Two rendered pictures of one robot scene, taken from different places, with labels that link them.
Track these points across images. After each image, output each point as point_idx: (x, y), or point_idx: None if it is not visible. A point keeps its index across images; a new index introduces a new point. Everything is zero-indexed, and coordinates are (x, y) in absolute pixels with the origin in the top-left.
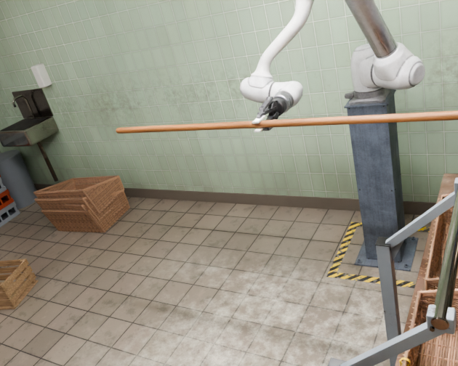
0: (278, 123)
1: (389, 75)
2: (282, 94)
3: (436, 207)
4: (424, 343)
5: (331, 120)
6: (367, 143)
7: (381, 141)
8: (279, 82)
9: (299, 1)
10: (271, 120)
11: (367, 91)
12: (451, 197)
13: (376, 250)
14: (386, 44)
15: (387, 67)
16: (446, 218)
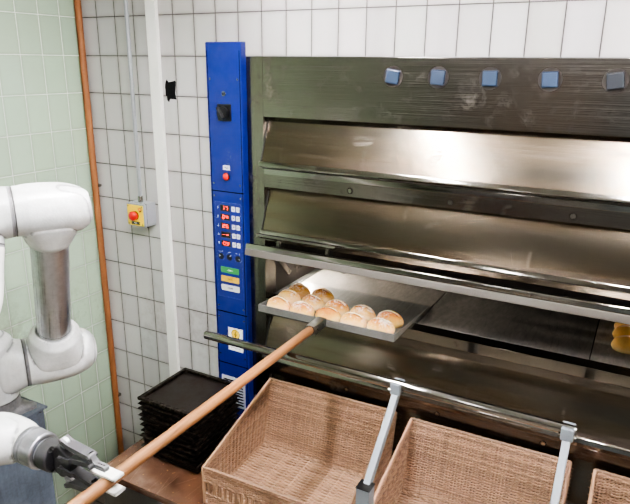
0: (144, 457)
1: (71, 360)
2: (43, 430)
3: (391, 416)
4: None
5: (201, 412)
6: (21, 481)
7: None
8: None
9: None
10: (128, 460)
11: (11, 401)
12: (396, 400)
13: (369, 497)
14: (70, 318)
15: (72, 348)
16: (192, 496)
